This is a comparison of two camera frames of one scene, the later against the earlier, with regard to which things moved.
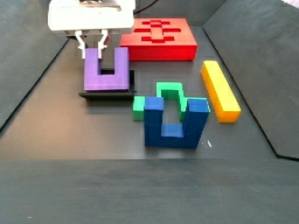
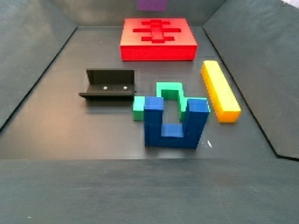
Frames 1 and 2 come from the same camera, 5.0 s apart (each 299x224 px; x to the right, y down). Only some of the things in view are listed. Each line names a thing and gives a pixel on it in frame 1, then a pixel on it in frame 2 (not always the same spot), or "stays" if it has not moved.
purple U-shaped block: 107,82 → 152,5
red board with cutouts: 160,38 stays
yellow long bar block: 220,93 stays
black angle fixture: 111,98 stays
